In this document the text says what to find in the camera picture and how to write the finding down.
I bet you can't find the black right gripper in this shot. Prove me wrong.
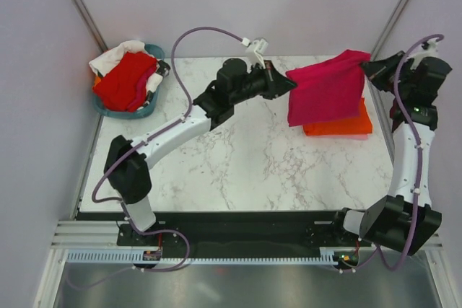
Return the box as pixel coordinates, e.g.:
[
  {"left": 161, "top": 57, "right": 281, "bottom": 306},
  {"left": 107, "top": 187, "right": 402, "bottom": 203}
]
[{"left": 361, "top": 51, "right": 417, "bottom": 98}]

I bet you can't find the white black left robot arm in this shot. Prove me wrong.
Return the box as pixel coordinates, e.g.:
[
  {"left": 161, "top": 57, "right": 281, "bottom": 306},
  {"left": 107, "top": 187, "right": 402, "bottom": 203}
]
[{"left": 104, "top": 58, "right": 297, "bottom": 245}]

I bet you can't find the aluminium frame rail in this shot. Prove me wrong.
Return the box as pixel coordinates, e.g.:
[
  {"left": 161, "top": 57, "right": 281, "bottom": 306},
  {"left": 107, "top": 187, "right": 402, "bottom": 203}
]
[{"left": 50, "top": 219, "right": 444, "bottom": 250}]

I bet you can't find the white slotted cable duct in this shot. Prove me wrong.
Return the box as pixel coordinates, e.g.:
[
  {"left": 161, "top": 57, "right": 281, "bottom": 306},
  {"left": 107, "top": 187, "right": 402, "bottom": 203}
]
[{"left": 66, "top": 247, "right": 359, "bottom": 265}]

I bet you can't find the teal laundry basket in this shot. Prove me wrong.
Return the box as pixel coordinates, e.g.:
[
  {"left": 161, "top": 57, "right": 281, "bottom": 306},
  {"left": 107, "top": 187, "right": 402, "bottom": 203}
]
[{"left": 92, "top": 43, "right": 167, "bottom": 120}]

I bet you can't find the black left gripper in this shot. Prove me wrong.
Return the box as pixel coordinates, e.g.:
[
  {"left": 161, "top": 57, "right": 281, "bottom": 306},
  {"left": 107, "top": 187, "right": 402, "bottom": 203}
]
[{"left": 230, "top": 61, "right": 296, "bottom": 105}]

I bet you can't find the left aluminium corner post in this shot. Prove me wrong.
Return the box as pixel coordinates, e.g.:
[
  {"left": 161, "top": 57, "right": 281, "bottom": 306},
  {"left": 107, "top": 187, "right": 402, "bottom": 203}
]
[{"left": 71, "top": 0, "right": 108, "bottom": 52}]

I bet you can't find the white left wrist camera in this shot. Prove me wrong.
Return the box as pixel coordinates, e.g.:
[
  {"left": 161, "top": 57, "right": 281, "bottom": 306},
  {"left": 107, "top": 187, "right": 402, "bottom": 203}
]
[{"left": 241, "top": 38, "right": 269, "bottom": 67}]

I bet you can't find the magenta t shirt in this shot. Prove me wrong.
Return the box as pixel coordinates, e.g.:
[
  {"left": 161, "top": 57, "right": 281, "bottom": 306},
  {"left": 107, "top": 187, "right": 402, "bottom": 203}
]
[{"left": 286, "top": 50, "right": 370, "bottom": 127}]

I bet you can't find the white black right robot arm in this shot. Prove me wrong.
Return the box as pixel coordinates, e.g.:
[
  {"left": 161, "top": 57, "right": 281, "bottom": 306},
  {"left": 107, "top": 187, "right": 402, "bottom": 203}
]
[{"left": 330, "top": 50, "right": 452, "bottom": 255}]

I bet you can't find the folded orange t shirt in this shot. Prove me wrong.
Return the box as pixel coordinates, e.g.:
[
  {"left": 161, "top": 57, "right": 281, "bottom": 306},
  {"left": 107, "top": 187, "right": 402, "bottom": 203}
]
[{"left": 302, "top": 97, "right": 373, "bottom": 138}]

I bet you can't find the aluminium corner post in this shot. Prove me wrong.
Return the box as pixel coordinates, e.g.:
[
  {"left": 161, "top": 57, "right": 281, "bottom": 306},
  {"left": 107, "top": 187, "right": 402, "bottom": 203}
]
[
  {"left": 371, "top": 0, "right": 411, "bottom": 59},
  {"left": 71, "top": 0, "right": 108, "bottom": 52}
]

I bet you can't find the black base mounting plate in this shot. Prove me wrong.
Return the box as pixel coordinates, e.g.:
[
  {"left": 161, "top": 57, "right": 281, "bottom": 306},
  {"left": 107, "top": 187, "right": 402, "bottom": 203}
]
[{"left": 77, "top": 211, "right": 358, "bottom": 260}]

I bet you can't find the white black t shirt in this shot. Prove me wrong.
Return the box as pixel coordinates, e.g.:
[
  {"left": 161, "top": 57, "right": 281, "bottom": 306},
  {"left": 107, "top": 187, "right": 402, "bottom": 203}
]
[{"left": 88, "top": 38, "right": 172, "bottom": 107}]

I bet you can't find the right aluminium corner post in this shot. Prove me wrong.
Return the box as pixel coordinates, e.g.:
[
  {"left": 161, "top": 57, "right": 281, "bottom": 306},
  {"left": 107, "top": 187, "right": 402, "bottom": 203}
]
[{"left": 371, "top": 0, "right": 411, "bottom": 59}]

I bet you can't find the red t shirt in basket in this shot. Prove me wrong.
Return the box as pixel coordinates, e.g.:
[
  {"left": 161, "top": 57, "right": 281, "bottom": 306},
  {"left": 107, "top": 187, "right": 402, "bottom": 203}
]
[{"left": 93, "top": 52, "right": 157, "bottom": 113}]

